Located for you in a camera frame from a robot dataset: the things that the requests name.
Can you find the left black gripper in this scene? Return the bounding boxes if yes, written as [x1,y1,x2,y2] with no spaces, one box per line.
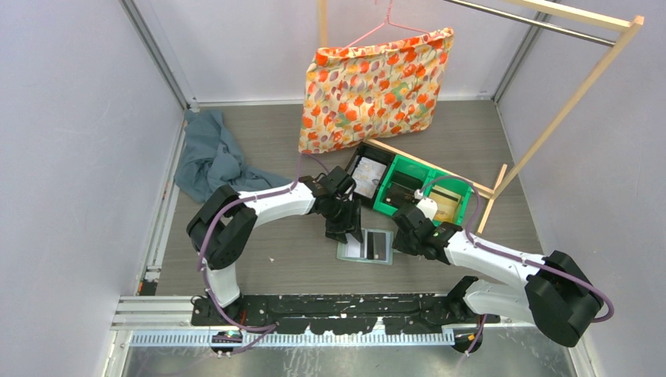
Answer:
[324,197,363,245]

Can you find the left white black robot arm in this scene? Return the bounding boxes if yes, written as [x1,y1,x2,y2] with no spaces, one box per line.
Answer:
[186,167,364,325]

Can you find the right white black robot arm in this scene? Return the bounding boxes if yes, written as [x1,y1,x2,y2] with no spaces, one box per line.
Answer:
[392,204,604,347]

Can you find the black VIP card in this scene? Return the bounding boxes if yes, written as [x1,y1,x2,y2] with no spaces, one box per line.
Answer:
[385,183,419,209]

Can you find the white patterned cards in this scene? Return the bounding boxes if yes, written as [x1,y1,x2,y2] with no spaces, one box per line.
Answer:
[352,157,386,199]

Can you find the gold VIP card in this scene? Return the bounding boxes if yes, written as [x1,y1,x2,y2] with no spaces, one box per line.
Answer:
[428,187,462,223]

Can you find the green bin with black card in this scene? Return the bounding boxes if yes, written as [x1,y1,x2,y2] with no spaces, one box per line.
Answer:
[372,155,433,216]

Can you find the green bin with gold card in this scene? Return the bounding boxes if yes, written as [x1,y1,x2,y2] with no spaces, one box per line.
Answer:
[426,179,472,225]

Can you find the black plastic bin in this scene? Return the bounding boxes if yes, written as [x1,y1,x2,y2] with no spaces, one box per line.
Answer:
[346,142,395,208]

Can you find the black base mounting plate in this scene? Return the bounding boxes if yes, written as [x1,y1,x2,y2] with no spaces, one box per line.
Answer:
[190,292,500,336]

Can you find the floral orange pillow bag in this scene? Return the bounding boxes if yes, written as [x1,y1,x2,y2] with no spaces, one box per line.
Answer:
[298,27,454,154]

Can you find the blue grey cloth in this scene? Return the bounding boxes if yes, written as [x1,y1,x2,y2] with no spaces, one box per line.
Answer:
[174,110,291,203]

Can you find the metal hanging rod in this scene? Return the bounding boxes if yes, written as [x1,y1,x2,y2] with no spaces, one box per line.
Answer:
[445,0,616,47]

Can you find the pink wire hanger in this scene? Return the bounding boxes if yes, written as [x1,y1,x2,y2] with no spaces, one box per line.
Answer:
[344,1,428,49]

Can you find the aluminium rail frame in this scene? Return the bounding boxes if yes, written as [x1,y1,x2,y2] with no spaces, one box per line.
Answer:
[112,295,480,351]

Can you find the wooden clothes rack frame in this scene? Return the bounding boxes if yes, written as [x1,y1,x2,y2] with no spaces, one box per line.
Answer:
[317,0,646,235]

